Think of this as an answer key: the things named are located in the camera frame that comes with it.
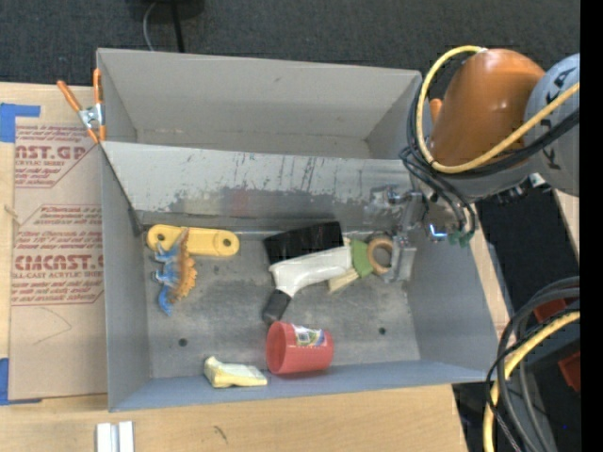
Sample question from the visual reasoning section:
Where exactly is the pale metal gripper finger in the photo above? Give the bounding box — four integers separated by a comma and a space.
369, 185, 410, 217
382, 234, 418, 284

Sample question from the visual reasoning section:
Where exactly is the green curved piece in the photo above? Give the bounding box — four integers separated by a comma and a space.
350, 238, 376, 280

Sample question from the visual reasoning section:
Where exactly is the beige wooden piece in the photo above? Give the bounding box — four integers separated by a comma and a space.
326, 269, 362, 295

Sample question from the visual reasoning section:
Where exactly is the white spray bottle black tip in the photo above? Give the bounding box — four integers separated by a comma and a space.
260, 244, 355, 325

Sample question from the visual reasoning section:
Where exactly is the black flat block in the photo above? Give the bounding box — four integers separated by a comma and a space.
262, 220, 346, 266

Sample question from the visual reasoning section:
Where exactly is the red cup with label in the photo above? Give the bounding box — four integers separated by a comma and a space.
264, 320, 336, 377

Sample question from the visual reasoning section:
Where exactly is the grey metal bin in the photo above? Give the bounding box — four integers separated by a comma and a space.
95, 48, 500, 412

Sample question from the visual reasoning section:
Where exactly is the yellow flat tool with holes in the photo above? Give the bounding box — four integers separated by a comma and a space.
146, 223, 241, 258

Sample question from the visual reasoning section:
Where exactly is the pale yellow cloth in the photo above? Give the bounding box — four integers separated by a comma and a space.
203, 355, 269, 390

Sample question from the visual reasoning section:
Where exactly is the blue and orange toy dinosaur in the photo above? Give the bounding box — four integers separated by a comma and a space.
151, 230, 200, 317

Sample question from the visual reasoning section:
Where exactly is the brown cardboard board red print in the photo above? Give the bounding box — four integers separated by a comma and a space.
0, 81, 109, 405

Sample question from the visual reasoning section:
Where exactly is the wooden ring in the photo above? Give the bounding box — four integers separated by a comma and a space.
366, 234, 396, 275

